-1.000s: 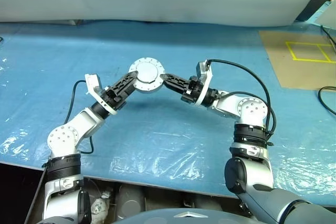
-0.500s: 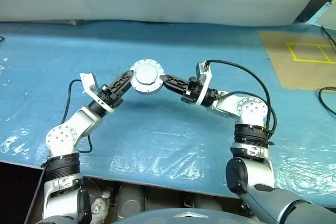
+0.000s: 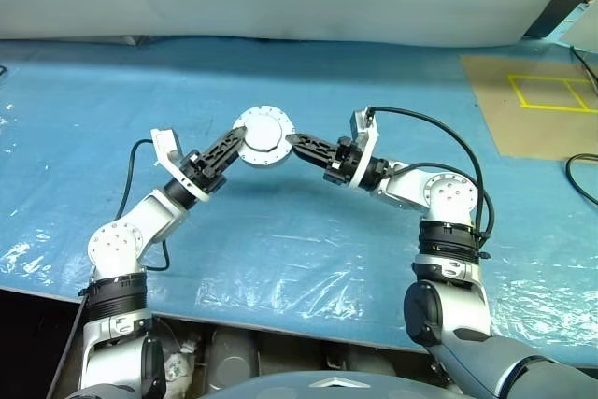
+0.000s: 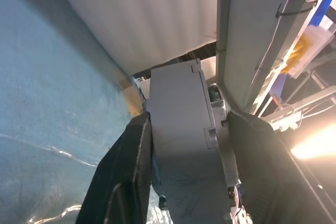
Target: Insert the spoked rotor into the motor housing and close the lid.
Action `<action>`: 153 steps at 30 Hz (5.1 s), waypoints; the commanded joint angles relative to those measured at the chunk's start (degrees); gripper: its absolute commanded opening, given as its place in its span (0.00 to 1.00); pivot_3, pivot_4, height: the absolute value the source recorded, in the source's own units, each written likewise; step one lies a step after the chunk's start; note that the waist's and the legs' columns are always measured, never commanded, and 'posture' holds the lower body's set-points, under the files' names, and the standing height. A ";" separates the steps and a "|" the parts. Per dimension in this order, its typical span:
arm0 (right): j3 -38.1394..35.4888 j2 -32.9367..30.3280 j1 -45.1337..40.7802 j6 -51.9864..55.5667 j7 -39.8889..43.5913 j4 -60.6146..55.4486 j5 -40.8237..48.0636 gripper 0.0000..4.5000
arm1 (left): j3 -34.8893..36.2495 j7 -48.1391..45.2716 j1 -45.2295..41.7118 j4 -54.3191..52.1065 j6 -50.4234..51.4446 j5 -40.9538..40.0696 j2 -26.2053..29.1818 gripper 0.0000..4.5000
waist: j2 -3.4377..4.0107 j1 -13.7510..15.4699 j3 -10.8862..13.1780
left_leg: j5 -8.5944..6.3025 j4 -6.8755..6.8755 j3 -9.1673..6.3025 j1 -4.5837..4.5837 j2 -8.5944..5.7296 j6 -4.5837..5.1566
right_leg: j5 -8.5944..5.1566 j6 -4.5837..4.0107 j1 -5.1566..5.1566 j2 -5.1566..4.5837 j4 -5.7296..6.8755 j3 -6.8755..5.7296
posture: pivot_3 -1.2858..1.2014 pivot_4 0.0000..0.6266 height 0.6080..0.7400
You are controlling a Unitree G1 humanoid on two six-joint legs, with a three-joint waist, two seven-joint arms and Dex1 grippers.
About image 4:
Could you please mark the brown cardboard sheet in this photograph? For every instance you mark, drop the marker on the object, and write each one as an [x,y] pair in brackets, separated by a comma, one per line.
[132,98]

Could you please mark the black zip tie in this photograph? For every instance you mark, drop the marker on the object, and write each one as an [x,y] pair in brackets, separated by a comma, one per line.
[296,11]

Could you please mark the white fabric backdrop curtain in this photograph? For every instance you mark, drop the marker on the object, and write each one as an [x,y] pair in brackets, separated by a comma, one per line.
[147,14]

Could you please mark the grey plastic enclosure box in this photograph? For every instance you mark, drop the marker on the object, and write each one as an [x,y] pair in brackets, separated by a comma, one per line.
[181,108]

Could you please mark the yellow orange plastic piece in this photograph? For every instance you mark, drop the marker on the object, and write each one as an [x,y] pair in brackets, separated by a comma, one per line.
[296,53]

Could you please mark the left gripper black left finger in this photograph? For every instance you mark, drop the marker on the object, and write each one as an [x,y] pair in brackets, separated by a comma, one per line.
[120,176]

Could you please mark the green electrical component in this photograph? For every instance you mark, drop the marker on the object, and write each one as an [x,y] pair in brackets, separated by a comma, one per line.
[215,93]

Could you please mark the blue plastic-covered table mat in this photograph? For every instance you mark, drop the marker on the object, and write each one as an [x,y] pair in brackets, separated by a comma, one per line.
[52,90]

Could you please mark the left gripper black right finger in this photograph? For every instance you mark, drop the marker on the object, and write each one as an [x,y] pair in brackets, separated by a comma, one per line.
[275,176]

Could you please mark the metal frame beam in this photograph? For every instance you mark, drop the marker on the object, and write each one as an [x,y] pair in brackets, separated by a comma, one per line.
[291,40]

